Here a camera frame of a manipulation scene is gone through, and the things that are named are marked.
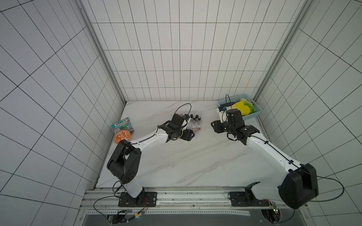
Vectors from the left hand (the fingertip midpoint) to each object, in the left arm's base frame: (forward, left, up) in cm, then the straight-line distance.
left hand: (186, 135), depth 88 cm
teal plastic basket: (+35, -35, -5) cm, 50 cm away
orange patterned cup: (+3, +45, -6) cm, 46 cm away
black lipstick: (+3, -2, +16) cm, 17 cm away
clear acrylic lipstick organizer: (+15, -5, -8) cm, 18 cm away
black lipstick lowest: (+16, -6, -3) cm, 17 cm away
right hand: (+4, -14, +9) cm, 17 cm away
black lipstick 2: (+18, -8, -2) cm, 19 cm away
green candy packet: (+14, +47, -8) cm, 49 cm away
